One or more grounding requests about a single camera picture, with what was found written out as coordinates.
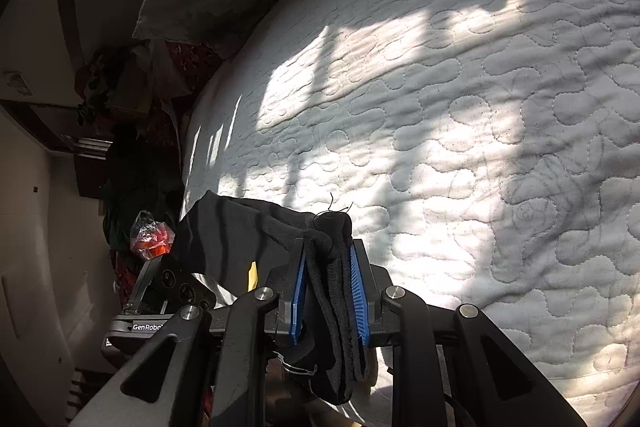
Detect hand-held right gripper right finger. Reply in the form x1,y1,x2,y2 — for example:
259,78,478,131
349,239,588,427

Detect pile of clutter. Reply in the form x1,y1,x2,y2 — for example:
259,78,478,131
75,47,156,128

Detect dark clothing heap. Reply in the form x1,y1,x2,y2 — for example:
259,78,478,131
102,127,183,253

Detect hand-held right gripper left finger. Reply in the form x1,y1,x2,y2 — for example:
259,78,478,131
70,239,308,427

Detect black pants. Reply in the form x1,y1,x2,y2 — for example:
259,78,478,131
175,189,373,405

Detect white quilted mattress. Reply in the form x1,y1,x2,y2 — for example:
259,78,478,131
177,0,640,427

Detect orange plastic bag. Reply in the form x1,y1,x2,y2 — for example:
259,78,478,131
130,211,176,260

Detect red floral pillow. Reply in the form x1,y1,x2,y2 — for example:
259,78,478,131
150,39,226,98

